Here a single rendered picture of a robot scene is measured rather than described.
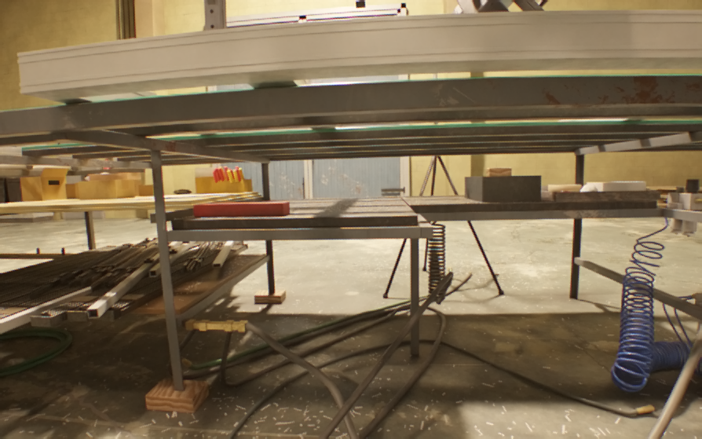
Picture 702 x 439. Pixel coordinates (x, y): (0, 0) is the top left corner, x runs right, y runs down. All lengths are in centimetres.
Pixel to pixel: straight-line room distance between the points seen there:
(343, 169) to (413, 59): 658
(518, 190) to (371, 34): 106
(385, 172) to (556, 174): 335
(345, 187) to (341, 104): 652
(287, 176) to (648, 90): 689
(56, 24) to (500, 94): 1037
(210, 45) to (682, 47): 72
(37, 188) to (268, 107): 186
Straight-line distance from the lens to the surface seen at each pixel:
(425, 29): 60
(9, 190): 266
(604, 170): 838
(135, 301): 135
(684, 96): 80
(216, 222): 110
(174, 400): 130
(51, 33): 1073
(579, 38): 66
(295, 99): 64
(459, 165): 691
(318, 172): 720
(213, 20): 67
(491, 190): 148
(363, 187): 710
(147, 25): 874
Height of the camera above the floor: 69
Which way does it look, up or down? 7 degrees down
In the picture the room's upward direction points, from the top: 2 degrees counter-clockwise
